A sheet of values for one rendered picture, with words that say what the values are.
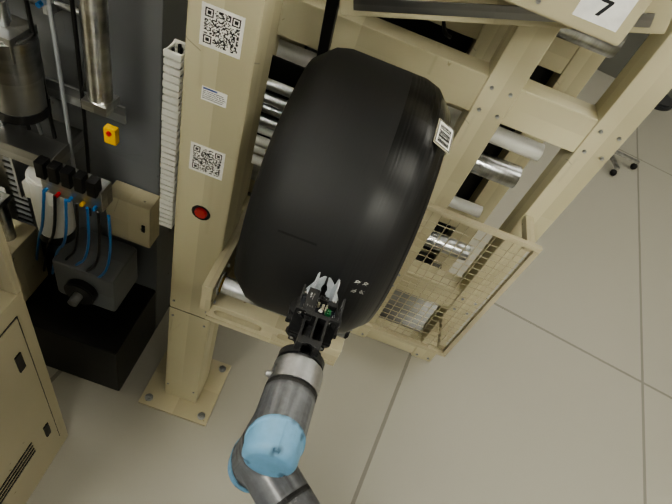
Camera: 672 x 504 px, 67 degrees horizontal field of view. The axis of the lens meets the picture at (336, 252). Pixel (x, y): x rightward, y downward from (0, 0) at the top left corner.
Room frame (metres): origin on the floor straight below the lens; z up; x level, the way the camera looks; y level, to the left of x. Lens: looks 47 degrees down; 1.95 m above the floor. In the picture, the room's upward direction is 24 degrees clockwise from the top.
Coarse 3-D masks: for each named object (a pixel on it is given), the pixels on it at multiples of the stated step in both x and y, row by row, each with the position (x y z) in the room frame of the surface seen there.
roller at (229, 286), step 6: (222, 282) 0.72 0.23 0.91; (228, 282) 0.72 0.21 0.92; (234, 282) 0.72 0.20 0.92; (222, 288) 0.70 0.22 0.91; (228, 288) 0.71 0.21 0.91; (234, 288) 0.71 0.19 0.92; (240, 288) 0.72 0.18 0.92; (228, 294) 0.70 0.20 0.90; (234, 294) 0.70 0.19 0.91; (240, 294) 0.71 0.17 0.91; (246, 300) 0.70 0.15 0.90; (258, 306) 0.71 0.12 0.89; (342, 336) 0.72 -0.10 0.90
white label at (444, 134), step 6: (438, 126) 0.83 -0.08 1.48; (444, 126) 0.84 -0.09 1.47; (438, 132) 0.82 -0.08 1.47; (444, 132) 0.83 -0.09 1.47; (450, 132) 0.84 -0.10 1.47; (438, 138) 0.81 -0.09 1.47; (444, 138) 0.82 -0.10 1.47; (450, 138) 0.83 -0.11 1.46; (438, 144) 0.79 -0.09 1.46; (444, 144) 0.81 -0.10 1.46; (450, 144) 0.82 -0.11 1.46; (444, 150) 0.80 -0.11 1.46
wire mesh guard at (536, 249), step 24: (456, 216) 1.22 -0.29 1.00; (480, 240) 1.24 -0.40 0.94; (504, 240) 1.24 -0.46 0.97; (528, 264) 1.24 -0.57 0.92; (408, 288) 1.23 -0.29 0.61; (456, 288) 1.24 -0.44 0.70; (504, 288) 1.24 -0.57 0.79; (384, 312) 1.23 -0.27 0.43; (408, 312) 1.23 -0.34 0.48; (456, 312) 1.24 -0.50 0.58; (480, 312) 1.24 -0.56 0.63; (408, 336) 1.23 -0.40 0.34; (456, 336) 1.25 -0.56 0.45
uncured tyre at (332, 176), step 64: (320, 64) 0.87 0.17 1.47; (384, 64) 0.95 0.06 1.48; (320, 128) 0.72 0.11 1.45; (384, 128) 0.76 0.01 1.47; (256, 192) 0.64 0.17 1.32; (320, 192) 0.64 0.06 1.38; (384, 192) 0.68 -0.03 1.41; (256, 256) 0.58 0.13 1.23; (320, 256) 0.59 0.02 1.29; (384, 256) 0.62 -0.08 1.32
